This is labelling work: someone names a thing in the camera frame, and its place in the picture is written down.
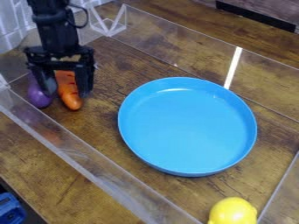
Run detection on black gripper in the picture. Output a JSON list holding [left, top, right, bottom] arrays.
[[23, 45, 95, 98]]

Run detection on orange toy carrot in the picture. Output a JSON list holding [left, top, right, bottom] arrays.
[[55, 70, 83, 111]]

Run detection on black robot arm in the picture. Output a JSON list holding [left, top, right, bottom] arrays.
[[23, 0, 95, 97]]

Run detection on purple toy eggplant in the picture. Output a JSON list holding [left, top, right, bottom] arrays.
[[27, 73, 53, 109]]

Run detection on blue round plate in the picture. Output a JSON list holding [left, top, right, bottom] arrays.
[[118, 77, 258, 177]]

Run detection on blue object at corner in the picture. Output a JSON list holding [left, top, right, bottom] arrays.
[[0, 192, 26, 224]]

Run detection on yellow toy object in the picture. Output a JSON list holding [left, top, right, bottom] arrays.
[[208, 197, 258, 224]]

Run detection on clear acrylic enclosure wall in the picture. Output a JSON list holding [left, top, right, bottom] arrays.
[[0, 0, 299, 224]]

